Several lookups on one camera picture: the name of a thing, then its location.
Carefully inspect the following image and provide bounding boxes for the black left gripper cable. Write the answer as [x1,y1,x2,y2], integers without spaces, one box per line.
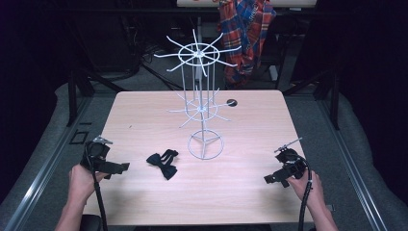
[84,142,110,231]

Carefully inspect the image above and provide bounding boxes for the metal floor rail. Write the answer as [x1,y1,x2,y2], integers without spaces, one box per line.
[317,99,391,231]
[3,95,92,231]

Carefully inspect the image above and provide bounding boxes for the person's right hand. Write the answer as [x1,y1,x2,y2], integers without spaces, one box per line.
[286,169,325,212]

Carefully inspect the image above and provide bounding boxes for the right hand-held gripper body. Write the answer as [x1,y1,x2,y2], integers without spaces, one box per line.
[273,137,309,180]

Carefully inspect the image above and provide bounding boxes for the white wire display rack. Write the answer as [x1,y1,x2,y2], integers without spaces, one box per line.
[153,28,242,161]

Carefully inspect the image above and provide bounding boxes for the black metal stand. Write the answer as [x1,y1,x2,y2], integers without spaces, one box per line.
[64,67,127,128]
[281,68,342,131]

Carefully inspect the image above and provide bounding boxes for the black bow tie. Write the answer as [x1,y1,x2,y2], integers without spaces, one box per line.
[145,148,180,181]

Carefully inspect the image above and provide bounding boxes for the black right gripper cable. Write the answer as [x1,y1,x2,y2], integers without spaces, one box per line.
[297,158,314,231]

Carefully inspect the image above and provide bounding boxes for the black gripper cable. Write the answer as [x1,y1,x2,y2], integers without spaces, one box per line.
[84,142,110,231]
[297,158,314,231]

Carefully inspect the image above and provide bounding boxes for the person's left hand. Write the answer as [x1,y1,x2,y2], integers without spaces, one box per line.
[68,164,110,204]

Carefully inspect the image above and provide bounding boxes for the black square floor frame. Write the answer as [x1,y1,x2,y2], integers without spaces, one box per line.
[68,129,90,145]

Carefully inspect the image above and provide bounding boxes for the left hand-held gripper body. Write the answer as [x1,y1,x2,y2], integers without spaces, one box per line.
[80,136,114,173]

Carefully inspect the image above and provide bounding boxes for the plaid cloth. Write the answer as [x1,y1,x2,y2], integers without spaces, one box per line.
[218,0,277,89]

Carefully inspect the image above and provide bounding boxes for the black chair seat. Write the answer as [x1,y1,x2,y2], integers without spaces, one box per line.
[79,214,104,231]

